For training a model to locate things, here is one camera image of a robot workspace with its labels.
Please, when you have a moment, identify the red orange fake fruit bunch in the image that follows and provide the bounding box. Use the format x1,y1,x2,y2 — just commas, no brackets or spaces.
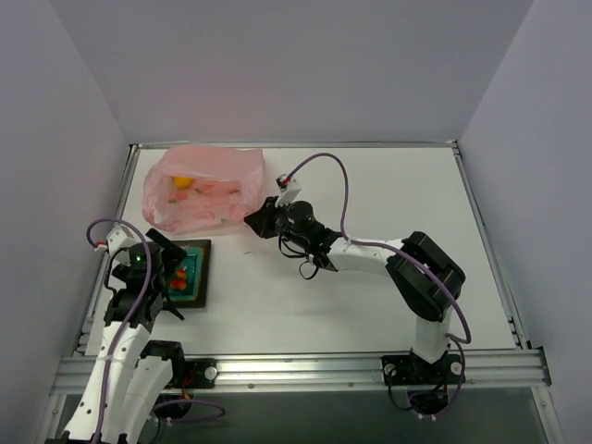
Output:
169,265,188,291

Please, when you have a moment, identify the pink plastic bag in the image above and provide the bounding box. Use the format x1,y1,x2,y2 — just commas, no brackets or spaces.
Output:
142,145,265,235

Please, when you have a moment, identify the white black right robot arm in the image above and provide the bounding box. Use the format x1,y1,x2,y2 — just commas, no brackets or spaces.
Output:
244,196,466,364

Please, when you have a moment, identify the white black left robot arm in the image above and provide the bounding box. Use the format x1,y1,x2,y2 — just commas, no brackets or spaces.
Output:
58,219,187,443

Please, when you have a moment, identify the green square ceramic plate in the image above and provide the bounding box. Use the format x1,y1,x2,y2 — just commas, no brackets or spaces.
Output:
168,240,212,309

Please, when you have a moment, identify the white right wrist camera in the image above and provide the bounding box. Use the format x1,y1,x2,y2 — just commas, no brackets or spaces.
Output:
275,174,302,208

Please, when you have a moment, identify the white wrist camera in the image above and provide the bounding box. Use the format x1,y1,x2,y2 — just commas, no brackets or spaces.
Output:
94,225,137,255
275,174,302,208

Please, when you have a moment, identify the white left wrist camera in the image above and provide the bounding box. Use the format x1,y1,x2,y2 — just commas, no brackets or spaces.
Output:
94,225,137,255

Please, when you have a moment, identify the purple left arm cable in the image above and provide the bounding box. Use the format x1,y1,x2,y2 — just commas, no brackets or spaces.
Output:
86,216,227,444

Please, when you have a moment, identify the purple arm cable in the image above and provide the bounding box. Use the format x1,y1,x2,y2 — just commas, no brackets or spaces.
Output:
86,216,227,444
286,152,473,413

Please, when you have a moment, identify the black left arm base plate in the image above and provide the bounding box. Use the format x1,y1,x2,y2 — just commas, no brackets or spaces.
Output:
179,358,218,390

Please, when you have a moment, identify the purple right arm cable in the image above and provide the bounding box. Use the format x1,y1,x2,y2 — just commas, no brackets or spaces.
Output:
286,152,473,413

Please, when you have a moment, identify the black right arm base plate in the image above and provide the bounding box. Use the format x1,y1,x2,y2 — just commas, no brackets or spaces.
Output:
381,352,465,386

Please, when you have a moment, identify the aluminium front rail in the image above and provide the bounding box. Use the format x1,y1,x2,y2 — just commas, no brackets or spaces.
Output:
49,349,552,397

